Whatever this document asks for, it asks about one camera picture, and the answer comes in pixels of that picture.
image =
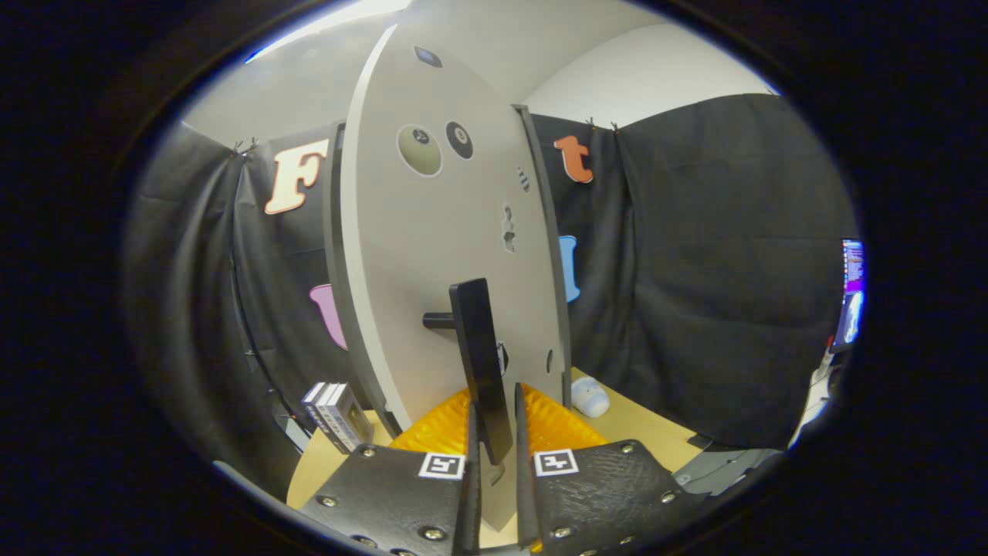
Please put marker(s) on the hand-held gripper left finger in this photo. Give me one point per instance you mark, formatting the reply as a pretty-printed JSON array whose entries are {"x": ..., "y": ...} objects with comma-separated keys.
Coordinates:
[{"x": 471, "y": 502}]

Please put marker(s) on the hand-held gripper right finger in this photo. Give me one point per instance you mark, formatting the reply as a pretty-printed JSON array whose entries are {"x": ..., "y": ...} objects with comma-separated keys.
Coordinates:
[{"x": 526, "y": 502}]

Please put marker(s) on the small white rounded object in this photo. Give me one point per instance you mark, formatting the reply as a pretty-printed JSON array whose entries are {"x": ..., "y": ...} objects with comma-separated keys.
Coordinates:
[{"x": 589, "y": 396}]

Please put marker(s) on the grey cover book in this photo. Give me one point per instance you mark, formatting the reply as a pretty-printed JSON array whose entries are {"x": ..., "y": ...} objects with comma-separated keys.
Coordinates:
[{"x": 355, "y": 421}]

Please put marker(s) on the white spine book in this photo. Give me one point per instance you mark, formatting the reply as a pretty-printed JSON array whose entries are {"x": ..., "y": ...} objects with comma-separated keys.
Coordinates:
[{"x": 332, "y": 413}]

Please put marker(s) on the dark blue book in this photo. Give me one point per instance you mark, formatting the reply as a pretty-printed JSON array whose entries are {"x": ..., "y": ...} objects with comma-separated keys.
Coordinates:
[{"x": 316, "y": 405}]

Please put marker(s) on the black table clamp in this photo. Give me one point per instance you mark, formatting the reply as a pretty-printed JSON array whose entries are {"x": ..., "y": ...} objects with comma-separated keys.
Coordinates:
[{"x": 698, "y": 442}]

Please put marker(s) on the black backdrop cloth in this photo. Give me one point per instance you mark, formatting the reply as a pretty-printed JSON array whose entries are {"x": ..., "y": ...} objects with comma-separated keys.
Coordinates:
[{"x": 695, "y": 270}]

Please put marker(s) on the dark grey cabinet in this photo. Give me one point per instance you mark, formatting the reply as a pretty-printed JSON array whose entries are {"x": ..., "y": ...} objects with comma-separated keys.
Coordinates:
[{"x": 333, "y": 232}]

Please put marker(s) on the computer monitor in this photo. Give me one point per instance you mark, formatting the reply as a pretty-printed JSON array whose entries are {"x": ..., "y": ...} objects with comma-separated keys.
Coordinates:
[{"x": 849, "y": 293}]

